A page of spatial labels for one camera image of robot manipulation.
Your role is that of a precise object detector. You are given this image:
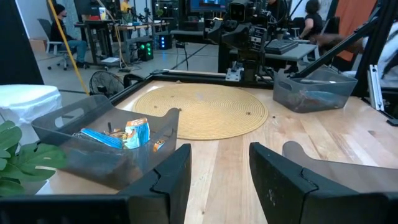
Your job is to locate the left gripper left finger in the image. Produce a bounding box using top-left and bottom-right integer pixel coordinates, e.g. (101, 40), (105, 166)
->
(119, 143), (192, 224)

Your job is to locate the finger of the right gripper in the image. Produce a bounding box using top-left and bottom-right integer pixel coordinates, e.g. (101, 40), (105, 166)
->
(223, 24), (250, 50)
(206, 21), (224, 45)

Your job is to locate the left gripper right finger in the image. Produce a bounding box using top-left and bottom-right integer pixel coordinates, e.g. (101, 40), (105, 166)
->
(249, 142), (387, 224)

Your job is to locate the computer monitor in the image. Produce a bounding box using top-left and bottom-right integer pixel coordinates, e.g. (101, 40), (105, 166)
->
(188, 0), (228, 13)

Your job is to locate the grey desk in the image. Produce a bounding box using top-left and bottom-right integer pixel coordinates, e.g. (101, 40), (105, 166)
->
(263, 43), (318, 63)

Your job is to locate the black device with blue lights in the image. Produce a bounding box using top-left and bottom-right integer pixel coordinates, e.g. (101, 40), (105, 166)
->
(158, 33), (174, 50)

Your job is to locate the person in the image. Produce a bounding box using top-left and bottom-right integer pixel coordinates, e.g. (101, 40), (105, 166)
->
(49, 3), (90, 68)
(312, 20), (398, 80)
(119, 0), (133, 15)
(297, 0), (326, 40)

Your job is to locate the grey translucent plastic bin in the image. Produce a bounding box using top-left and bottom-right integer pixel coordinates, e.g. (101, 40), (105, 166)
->
(272, 67), (358, 113)
(282, 141), (398, 194)
(30, 95), (181, 190)

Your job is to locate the computer tower with green lights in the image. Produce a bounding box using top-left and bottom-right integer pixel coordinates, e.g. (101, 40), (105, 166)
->
(136, 39), (155, 62)

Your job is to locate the round woven tan placemat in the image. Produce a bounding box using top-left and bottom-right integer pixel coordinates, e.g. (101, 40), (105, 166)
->
(132, 83), (269, 141)

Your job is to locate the black floor fan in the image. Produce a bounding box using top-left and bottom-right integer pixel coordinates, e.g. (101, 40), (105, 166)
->
(89, 70), (125, 99)

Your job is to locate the silver aluminium extrusion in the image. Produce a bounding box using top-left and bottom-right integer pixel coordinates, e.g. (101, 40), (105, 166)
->
(366, 64), (386, 112)

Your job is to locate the green plant in white pot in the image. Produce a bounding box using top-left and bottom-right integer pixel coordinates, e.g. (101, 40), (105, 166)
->
(0, 120), (68, 197)

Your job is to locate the office chair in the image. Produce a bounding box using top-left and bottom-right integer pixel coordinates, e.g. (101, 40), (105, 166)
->
(37, 17), (71, 71)

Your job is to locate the white trash bin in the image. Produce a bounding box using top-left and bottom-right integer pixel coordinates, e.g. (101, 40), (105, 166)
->
(0, 84), (63, 146)

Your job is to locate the cardboard box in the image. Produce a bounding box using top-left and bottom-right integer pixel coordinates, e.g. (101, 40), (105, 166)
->
(29, 39), (47, 52)

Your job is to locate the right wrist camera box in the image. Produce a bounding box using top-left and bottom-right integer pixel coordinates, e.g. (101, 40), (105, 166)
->
(228, 0), (248, 23)

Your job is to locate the silver mounting bracket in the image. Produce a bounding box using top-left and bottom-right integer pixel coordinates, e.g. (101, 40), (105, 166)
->
(225, 61), (245, 82)

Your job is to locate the yellow hanging cable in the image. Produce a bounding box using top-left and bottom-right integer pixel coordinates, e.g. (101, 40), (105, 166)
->
(47, 0), (91, 96)

